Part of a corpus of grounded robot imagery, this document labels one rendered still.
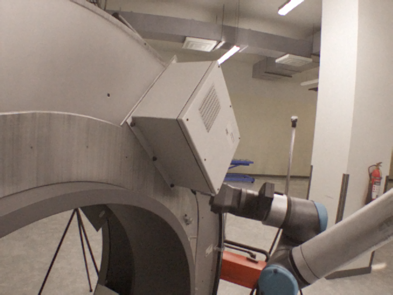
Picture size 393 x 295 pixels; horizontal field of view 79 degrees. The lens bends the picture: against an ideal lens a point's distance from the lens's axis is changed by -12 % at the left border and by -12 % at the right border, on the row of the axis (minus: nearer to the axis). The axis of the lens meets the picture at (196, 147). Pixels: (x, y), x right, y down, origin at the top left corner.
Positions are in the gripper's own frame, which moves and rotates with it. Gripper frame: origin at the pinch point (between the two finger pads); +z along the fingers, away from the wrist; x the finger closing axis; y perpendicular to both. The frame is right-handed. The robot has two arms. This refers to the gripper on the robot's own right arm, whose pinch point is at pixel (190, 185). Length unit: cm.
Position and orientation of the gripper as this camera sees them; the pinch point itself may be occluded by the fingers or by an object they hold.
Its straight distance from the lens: 68.8
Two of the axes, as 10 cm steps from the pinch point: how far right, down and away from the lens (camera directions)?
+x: 2.1, -7.6, 6.2
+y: -1.1, 6.1, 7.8
